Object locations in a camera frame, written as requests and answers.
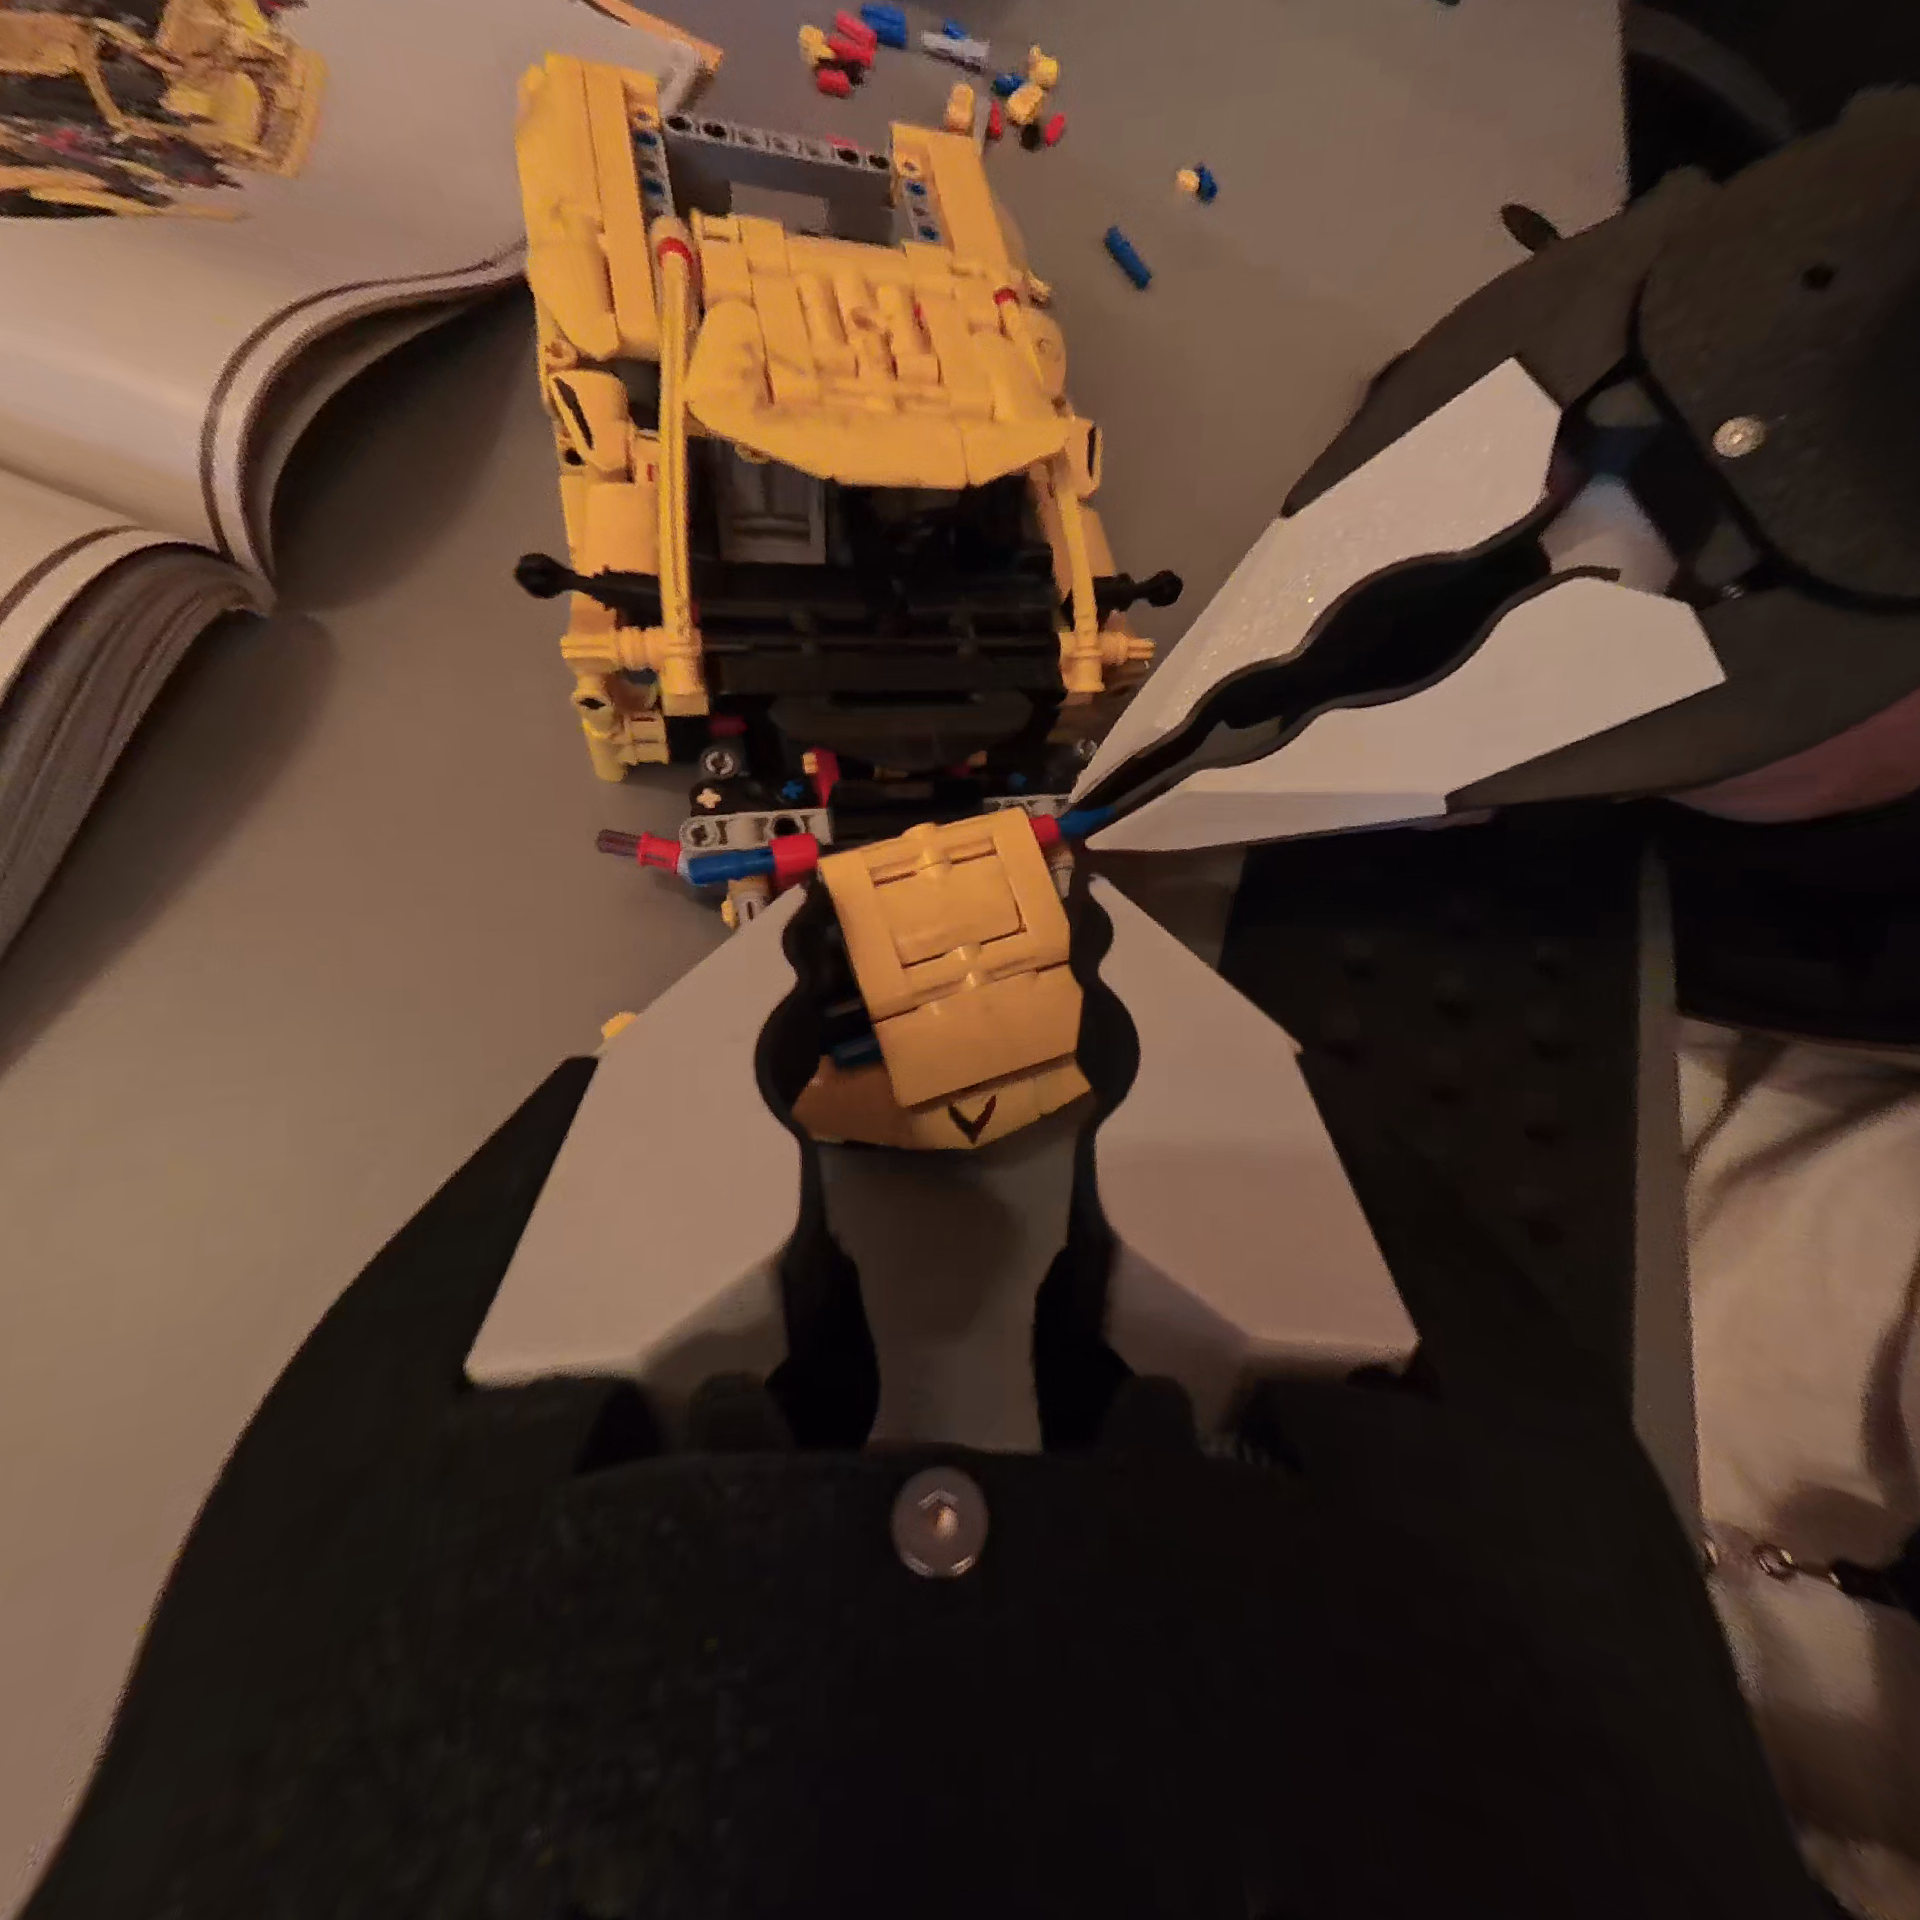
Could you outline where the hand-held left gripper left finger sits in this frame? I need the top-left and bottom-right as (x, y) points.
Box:
(465, 898), (825, 1392)

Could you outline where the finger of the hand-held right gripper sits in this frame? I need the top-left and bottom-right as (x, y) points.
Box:
(1069, 363), (1568, 804)
(1081, 568), (1727, 856)

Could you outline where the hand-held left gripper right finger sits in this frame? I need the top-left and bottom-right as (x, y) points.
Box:
(1069, 873), (1424, 1372)

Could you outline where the yellow brick hood panel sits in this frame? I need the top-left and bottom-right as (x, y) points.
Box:
(818, 817), (1081, 1112)

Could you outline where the yellow brick model car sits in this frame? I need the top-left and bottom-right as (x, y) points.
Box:
(513, 53), (1188, 1148)

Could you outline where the person's right hand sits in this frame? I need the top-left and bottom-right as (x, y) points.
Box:
(1692, 698), (1920, 821)

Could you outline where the black dotted rubber mat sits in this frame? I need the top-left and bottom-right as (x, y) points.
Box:
(1223, 831), (1652, 1430)

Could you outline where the pile of small coloured bricks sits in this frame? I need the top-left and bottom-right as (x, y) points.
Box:
(793, 0), (1223, 293)

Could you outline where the open instruction booklet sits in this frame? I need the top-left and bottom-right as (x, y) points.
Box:
(0, 0), (724, 963)

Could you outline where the black jacket cord toggle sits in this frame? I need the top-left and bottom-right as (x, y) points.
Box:
(1698, 1533), (1920, 1606)

